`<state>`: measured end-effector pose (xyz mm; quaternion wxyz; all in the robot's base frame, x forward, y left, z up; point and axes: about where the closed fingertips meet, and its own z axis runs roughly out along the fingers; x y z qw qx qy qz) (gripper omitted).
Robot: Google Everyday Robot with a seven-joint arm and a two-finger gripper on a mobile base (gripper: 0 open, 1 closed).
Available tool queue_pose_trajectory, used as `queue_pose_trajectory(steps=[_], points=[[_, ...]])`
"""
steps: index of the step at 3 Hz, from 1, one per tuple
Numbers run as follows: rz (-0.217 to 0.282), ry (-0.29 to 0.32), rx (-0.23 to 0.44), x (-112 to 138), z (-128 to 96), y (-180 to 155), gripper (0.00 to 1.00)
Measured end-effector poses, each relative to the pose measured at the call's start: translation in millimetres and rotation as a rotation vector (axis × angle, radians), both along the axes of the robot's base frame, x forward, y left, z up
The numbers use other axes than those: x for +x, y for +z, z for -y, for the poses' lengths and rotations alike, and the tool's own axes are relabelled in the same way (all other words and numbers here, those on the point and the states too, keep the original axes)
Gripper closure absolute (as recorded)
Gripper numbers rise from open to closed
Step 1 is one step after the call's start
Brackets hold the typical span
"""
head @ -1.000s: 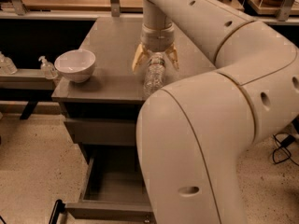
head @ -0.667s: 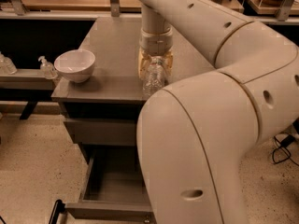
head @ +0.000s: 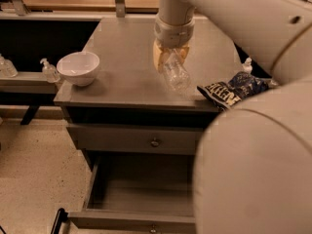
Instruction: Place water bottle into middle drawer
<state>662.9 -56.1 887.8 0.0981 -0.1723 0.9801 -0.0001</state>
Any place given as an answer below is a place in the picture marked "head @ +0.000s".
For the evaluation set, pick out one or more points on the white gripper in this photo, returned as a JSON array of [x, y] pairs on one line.
[[173, 34]]

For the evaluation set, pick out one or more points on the clear plastic water bottle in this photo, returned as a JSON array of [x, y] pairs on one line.
[[175, 75]]

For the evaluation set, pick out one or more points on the blue chip bag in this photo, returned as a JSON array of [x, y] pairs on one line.
[[226, 94]]

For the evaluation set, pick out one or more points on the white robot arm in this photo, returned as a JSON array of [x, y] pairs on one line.
[[253, 168]]

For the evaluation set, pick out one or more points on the grey drawer cabinet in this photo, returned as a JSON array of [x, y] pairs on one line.
[[129, 91]]

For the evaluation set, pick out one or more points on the right sanitizer pump bottle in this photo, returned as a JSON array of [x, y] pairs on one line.
[[247, 65]]

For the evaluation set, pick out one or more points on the sanitizer pump bottle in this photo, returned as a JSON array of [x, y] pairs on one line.
[[49, 71], [247, 65]]

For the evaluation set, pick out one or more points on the upper grey drawer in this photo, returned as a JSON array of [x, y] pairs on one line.
[[135, 139]]

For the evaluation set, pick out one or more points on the left sanitizer pump bottle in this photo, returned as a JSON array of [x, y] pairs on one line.
[[49, 71]]

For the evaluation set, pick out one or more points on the open lower grey drawer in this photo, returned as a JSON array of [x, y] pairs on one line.
[[151, 193]]

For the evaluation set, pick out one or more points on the clear bottle far left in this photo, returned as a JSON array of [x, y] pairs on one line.
[[7, 67]]

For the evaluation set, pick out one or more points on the wooden background table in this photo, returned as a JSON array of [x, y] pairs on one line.
[[132, 6]]

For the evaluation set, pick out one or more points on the white bowl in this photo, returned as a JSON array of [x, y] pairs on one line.
[[80, 68]]

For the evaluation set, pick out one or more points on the left grey bench shelf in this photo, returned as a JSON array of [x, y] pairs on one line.
[[30, 89]]

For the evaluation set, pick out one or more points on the black object bottom left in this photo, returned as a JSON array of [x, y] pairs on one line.
[[60, 218]]

